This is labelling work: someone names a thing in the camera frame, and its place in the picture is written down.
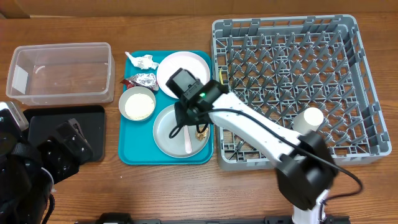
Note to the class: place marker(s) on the crumpled foil wrapper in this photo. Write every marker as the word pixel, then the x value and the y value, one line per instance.
pixel 147 80

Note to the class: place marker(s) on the yellow plastic spoon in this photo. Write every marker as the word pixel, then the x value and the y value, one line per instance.
pixel 220 76

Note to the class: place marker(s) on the crumpled white tissue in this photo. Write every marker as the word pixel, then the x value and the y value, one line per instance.
pixel 144 62

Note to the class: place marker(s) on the grey bowl with rice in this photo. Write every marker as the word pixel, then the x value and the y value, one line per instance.
pixel 137 103

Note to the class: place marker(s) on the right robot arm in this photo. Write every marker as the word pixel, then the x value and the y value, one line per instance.
pixel 304 167

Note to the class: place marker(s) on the white plastic fork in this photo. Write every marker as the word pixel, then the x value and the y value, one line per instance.
pixel 187 140

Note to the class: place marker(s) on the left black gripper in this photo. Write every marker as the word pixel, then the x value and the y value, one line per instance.
pixel 66 165

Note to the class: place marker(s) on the black tray bin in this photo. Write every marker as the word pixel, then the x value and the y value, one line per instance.
pixel 92 120

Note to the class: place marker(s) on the brown food scrap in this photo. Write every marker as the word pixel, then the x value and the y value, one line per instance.
pixel 201 134

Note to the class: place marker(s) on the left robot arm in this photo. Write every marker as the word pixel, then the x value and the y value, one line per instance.
pixel 28 173

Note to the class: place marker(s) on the white plastic cup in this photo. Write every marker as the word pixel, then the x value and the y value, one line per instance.
pixel 308 120

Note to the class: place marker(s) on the clear plastic bin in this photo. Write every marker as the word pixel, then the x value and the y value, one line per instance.
pixel 62 74

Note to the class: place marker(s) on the grey plate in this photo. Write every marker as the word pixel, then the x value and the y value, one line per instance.
pixel 175 147

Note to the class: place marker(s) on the teal serving tray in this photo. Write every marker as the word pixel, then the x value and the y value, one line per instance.
pixel 136 140

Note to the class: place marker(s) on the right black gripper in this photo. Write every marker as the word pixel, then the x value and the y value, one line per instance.
pixel 187 116

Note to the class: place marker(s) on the grey dishwasher rack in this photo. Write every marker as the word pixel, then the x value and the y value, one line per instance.
pixel 280 66

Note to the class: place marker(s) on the white pink-rimmed plate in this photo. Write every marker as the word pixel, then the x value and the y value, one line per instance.
pixel 190 61

